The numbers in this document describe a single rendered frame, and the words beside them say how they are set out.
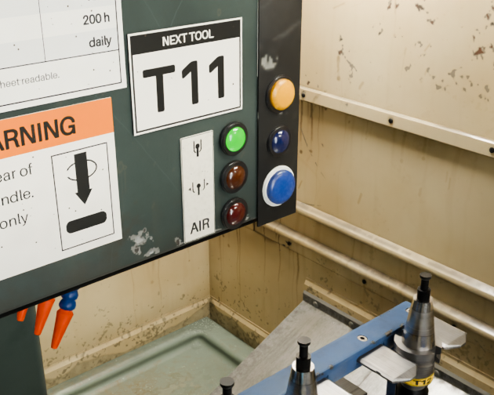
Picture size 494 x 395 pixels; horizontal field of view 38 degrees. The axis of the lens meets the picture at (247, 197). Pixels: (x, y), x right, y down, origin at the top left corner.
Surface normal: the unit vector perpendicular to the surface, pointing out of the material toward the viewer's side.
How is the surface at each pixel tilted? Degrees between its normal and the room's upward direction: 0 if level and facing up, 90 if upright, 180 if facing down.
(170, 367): 0
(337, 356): 0
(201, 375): 0
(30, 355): 90
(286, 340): 24
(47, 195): 90
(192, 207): 90
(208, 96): 90
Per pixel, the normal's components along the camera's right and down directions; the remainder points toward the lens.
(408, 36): -0.76, 0.26
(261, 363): -0.31, -0.72
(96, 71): 0.65, 0.31
